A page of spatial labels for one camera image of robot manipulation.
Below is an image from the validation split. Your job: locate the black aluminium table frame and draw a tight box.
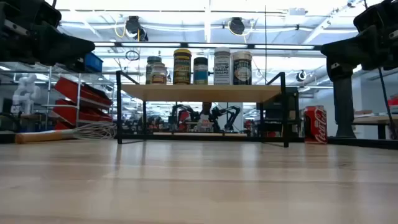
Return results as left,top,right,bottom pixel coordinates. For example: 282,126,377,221
0,130,398,150

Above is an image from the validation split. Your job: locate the red cola can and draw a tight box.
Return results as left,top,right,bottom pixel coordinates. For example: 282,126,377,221
303,105,328,145

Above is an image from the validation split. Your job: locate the thin black slanted cable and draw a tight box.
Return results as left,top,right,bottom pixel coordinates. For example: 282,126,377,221
377,67,398,141

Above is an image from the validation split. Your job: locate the black overhead light bar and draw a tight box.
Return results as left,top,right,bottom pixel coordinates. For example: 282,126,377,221
60,41,323,51

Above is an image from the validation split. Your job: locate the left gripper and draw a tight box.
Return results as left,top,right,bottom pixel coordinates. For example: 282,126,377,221
0,0,96,68

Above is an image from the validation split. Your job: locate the dark round-topped post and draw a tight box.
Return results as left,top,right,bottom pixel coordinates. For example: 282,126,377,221
333,79,357,140

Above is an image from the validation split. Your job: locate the wire whisk with wooden handle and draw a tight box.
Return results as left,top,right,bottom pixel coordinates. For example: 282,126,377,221
14,121,118,145

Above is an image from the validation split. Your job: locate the tan lid furikake jar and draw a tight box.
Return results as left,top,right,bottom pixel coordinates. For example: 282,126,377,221
232,50,253,86

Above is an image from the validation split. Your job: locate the blue plastic bin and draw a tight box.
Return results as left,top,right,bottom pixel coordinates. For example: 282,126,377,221
83,52,104,73

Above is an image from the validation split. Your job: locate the red plastic bin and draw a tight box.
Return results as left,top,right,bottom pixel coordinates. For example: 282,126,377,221
54,77,113,109
52,98,113,123
54,121,72,131

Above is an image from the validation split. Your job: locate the small clear glass spice jar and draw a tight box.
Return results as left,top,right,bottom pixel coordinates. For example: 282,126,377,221
150,62,168,85

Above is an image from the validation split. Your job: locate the green lid spice jar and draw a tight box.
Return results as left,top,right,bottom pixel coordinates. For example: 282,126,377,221
146,55,163,85

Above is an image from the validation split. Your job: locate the white lid bagel seasoning jar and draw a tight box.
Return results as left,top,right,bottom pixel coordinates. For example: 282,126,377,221
213,47,232,86

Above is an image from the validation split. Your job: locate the black lid oregano jar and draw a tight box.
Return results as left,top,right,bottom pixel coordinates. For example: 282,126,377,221
193,57,209,85

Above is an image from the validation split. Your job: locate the person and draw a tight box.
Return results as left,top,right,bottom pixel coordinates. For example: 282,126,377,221
198,101,216,133

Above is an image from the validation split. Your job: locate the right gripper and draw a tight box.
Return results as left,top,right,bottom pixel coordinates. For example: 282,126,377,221
320,0,398,82

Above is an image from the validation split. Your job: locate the yellow lid spice jar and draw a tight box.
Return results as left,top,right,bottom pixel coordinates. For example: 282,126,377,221
173,48,193,85

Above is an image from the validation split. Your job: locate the metal storage rack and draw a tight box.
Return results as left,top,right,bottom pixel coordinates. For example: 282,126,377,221
43,63,116,131

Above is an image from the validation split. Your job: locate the background wooden table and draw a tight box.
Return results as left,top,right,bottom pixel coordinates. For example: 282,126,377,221
354,113,398,140

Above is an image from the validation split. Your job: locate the wooden shelf with black frame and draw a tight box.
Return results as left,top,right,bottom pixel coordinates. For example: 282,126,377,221
115,70,290,149

